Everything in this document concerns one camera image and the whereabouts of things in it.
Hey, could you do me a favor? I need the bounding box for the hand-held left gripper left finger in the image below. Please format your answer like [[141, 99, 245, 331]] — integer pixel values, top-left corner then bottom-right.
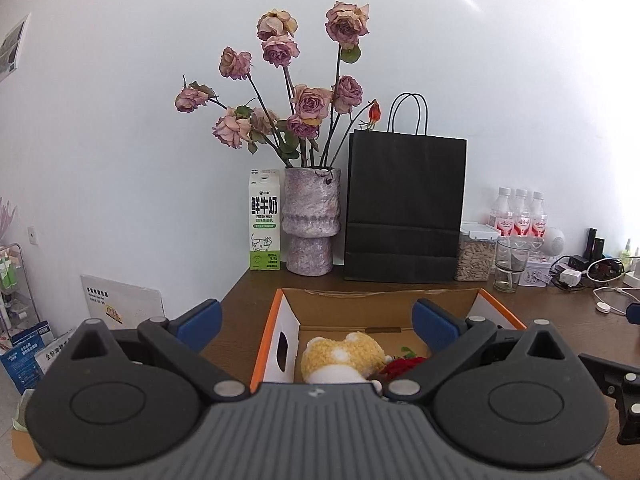
[[45, 298, 252, 403]]

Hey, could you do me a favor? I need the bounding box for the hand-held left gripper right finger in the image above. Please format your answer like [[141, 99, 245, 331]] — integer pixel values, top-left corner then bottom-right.
[[386, 298, 581, 403]]

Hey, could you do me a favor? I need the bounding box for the red artificial rose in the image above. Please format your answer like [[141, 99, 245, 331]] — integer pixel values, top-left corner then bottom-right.
[[372, 345, 434, 387]]

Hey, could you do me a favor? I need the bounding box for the orange cardboard box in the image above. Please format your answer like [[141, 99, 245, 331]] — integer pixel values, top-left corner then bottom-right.
[[248, 287, 528, 397]]

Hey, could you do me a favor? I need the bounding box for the yellow white plush toy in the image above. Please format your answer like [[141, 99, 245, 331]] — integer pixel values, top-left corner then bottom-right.
[[300, 332, 389, 397]]

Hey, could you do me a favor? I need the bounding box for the clear container of seeds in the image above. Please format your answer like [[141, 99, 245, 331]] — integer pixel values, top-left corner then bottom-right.
[[455, 221, 501, 282]]

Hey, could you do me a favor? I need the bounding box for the clear drinking glass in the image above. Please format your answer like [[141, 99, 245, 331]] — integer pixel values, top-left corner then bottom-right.
[[494, 237, 532, 294]]

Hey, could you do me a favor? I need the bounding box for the white printed tin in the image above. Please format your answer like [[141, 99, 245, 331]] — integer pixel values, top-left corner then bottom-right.
[[520, 254, 562, 288]]

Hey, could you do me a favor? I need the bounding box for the white round device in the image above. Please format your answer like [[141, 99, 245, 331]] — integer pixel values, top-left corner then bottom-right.
[[542, 226, 569, 257]]

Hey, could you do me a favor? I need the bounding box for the white green milk carton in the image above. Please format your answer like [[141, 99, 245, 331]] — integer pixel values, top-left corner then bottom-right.
[[248, 169, 283, 271]]

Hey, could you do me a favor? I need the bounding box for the red label water bottle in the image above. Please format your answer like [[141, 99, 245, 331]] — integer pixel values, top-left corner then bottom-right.
[[489, 186, 516, 240], [511, 188, 532, 248], [528, 190, 550, 250]]

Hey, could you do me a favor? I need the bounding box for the black paper bag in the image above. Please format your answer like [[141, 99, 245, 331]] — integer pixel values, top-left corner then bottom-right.
[[343, 92, 468, 283]]

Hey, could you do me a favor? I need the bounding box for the white printed bag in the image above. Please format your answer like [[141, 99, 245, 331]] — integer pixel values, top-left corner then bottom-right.
[[34, 327, 77, 377]]

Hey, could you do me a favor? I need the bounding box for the mottled purple vase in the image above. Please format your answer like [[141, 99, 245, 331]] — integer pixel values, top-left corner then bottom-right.
[[281, 166, 342, 277]]

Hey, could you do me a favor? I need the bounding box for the blue printed package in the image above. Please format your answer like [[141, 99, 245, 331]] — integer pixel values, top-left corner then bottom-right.
[[0, 321, 56, 397]]

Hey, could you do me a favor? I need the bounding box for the pink feathery decoration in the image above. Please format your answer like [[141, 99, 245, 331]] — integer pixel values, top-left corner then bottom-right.
[[0, 197, 17, 247]]

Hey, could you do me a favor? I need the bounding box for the dried pink rose bouquet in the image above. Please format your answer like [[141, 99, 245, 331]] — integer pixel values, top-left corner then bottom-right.
[[175, 1, 384, 169]]

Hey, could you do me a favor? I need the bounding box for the white cable with puck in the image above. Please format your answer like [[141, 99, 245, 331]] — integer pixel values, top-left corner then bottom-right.
[[594, 286, 640, 317]]

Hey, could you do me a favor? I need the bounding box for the black red cable bundle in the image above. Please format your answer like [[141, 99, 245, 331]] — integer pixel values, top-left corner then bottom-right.
[[590, 259, 627, 282]]

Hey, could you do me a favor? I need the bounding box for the metal wire rack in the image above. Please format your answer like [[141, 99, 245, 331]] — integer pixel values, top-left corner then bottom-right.
[[0, 242, 42, 343]]

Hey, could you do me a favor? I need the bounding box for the wall poster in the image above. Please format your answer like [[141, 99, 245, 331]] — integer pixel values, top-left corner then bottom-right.
[[0, 12, 32, 84]]

